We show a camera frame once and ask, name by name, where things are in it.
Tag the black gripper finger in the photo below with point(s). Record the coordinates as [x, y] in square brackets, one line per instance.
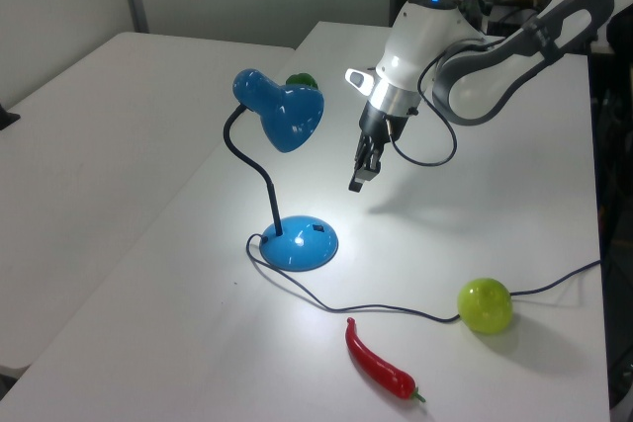
[375, 162]
[358, 180]

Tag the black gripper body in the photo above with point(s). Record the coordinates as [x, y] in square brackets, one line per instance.
[377, 125]

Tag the blue desk lamp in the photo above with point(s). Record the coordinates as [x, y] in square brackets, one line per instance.
[292, 115]

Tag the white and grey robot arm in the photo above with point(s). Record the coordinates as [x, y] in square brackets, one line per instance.
[425, 36]

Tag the green toy bell pepper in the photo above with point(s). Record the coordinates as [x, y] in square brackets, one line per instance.
[301, 80]

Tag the yellow-green toy apple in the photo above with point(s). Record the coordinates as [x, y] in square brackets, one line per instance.
[484, 304]

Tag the red toy chili pepper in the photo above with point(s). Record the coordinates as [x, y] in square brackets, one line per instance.
[376, 367]

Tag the black office chair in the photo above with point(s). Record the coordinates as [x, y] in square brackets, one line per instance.
[622, 26]

